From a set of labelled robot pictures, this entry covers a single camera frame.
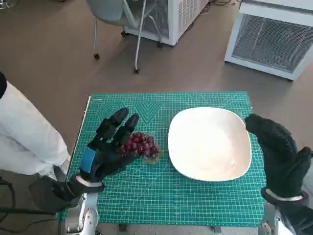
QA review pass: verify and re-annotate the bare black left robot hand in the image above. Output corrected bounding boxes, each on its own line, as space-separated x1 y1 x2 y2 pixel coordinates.
79 107 140 184

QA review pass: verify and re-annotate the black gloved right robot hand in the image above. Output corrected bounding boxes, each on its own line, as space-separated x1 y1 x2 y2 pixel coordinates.
245 113 313 198

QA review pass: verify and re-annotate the red toy grape bunch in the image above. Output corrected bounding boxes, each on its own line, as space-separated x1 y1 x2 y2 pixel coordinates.
119 131 163 165

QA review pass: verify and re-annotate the white rounded square plate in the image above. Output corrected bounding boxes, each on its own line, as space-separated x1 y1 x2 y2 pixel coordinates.
168 107 252 182

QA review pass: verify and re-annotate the green cutting mat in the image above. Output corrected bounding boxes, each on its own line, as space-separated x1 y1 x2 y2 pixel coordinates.
57 91 268 225

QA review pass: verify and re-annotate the person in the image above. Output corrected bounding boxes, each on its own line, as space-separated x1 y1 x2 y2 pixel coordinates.
0 70 72 182

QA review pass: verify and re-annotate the grey chair with white legs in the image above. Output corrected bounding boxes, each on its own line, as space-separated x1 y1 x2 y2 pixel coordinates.
85 0 169 74

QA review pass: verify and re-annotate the white mesh cabinet with red light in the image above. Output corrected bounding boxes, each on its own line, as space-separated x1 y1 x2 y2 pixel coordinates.
224 0 313 83

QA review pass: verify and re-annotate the white mesh cabinet on casters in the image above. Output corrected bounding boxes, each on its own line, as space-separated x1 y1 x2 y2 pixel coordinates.
122 0 211 48

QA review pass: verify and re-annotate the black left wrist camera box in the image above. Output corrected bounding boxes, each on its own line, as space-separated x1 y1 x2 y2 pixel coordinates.
28 175 83 216

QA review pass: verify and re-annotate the black floor cable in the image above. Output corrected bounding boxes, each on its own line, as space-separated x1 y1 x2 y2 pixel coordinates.
0 177 57 216

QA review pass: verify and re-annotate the floor cable bundle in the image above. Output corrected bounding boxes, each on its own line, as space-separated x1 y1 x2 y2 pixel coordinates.
207 0 243 13

